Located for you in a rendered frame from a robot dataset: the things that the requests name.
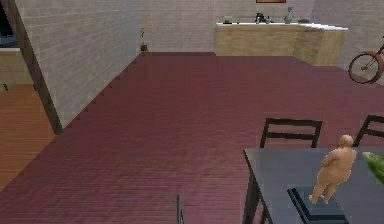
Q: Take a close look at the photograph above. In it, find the small potted plant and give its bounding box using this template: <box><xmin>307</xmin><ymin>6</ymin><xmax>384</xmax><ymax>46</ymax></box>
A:
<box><xmin>139</xmin><ymin>27</ymin><xmax>149</xmax><ymax>53</ymax></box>

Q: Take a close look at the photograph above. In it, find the green leafy vegetable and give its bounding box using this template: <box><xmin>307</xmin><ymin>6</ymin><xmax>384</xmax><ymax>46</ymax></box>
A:
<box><xmin>362</xmin><ymin>151</ymin><xmax>384</xmax><ymax>185</ymax></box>

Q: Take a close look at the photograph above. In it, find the red bicycle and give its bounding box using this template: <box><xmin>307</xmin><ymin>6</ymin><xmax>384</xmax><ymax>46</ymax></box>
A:
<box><xmin>347</xmin><ymin>43</ymin><xmax>384</xmax><ymax>85</ymax></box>

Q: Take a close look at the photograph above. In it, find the tan human figure statue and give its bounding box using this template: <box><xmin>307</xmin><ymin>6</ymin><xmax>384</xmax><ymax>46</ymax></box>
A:
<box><xmin>287</xmin><ymin>134</ymin><xmax>358</xmax><ymax>224</ymax></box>

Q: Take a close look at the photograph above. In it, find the light wood counter cabinet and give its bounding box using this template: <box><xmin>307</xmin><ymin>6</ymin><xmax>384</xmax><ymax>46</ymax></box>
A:
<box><xmin>214</xmin><ymin>21</ymin><xmax>349</xmax><ymax>67</ymax></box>

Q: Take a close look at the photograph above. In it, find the grey vase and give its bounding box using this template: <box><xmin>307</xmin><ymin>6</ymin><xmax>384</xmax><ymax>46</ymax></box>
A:
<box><xmin>283</xmin><ymin>6</ymin><xmax>294</xmax><ymax>25</ymax></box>

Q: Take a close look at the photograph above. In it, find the black wooden chair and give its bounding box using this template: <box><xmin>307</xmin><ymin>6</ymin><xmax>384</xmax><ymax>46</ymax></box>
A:
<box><xmin>259</xmin><ymin>117</ymin><xmax>324</xmax><ymax>149</ymax></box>
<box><xmin>353</xmin><ymin>113</ymin><xmax>384</xmax><ymax>148</ymax></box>

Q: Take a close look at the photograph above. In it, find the dark grey table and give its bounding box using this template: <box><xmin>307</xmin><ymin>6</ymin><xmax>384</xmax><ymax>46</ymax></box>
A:
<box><xmin>242</xmin><ymin>146</ymin><xmax>384</xmax><ymax>224</ymax></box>

